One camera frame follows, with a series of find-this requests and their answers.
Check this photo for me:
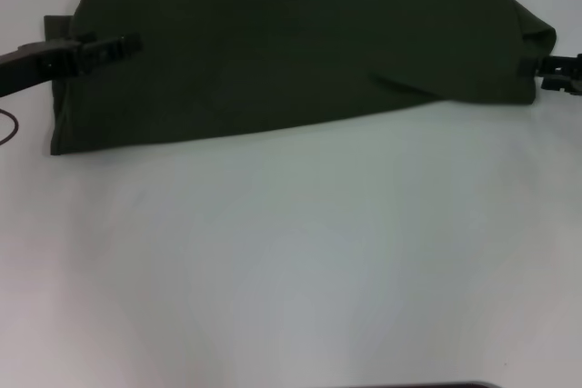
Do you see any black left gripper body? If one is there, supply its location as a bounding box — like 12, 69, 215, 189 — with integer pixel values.
0, 39, 87, 99

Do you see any dark green FREE t-shirt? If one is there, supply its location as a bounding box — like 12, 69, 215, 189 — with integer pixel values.
44, 0, 557, 156

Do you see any grey cable with metal plug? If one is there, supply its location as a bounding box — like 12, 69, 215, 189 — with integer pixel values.
0, 108, 21, 146

